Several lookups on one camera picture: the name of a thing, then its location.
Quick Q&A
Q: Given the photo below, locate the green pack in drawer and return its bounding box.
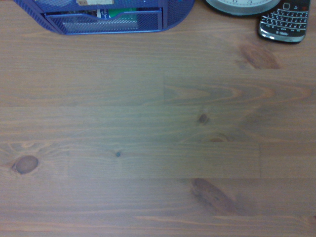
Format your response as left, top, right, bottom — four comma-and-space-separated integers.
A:
96, 8, 138, 19

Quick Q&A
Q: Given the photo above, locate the black keypad mobile phone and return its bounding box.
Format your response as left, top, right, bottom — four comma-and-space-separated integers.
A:
258, 0, 312, 44

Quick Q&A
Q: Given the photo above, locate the black alarm clock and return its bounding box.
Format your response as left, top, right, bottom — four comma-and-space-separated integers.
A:
203, 0, 282, 16

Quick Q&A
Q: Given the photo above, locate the blue mesh desk organizer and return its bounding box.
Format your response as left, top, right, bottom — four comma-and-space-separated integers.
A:
13, 0, 196, 36

